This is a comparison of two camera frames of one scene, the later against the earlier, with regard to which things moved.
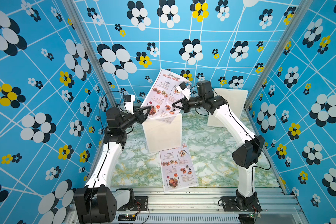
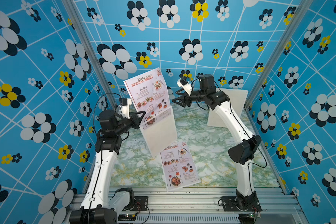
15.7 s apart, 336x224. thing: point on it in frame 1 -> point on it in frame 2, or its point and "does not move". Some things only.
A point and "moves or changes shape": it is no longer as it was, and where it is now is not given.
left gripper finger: (149, 107) -> (134, 114)
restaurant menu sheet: (178, 169) does not move
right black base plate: (236, 204) does not move
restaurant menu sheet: (163, 94) moves or changes shape
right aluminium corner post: (302, 7) does not move
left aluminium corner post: (74, 12) does not move
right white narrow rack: (235, 99) does not move
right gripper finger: (184, 99) -> (181, 94)
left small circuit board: (127, 217) does not move
